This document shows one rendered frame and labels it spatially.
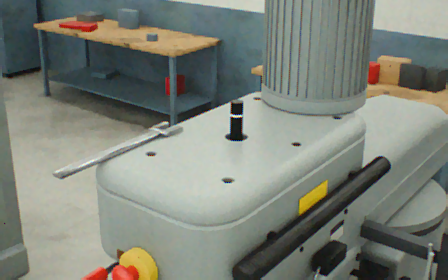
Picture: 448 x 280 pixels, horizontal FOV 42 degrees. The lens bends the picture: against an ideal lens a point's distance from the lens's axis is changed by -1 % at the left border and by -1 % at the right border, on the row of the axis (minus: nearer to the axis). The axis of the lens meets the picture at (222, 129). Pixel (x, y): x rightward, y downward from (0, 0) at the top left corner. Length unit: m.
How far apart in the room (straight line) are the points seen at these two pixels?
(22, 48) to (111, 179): 7.56
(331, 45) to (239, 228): 0.39
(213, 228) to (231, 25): 5.51
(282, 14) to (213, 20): 5.34
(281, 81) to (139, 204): 0.38
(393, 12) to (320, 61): 4.33
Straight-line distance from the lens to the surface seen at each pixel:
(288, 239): 0.85
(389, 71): 4.90
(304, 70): 1.04
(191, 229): 0.77
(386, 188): 1.33
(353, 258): 1.24
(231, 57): 6.30
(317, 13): 1.02
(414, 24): 5.30
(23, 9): 8.33
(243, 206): 0.78
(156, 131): 0.96
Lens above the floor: 2.25
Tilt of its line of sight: 21 degrees down
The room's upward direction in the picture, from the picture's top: straight up
